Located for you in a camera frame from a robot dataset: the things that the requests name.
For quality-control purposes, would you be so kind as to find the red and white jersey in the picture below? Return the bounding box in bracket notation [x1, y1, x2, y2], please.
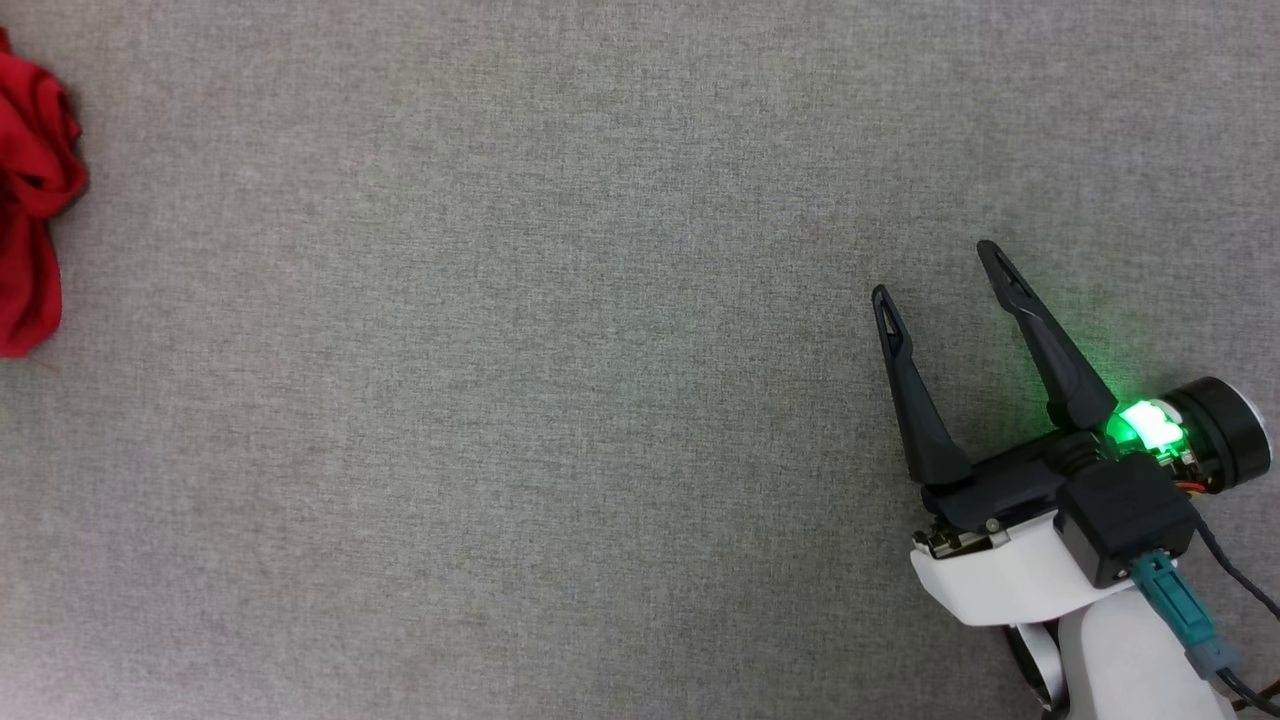
[0, 27, 89, 359]

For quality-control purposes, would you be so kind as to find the grey fabric sofa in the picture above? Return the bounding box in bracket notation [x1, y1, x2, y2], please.
[0, 0, 1280, 720]

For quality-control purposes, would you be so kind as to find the thin black cable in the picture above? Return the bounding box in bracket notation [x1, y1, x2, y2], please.
[1193, 515, 1280, 621]

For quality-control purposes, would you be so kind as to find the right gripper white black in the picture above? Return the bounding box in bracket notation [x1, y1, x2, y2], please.
[872, 240, 1273, 627]

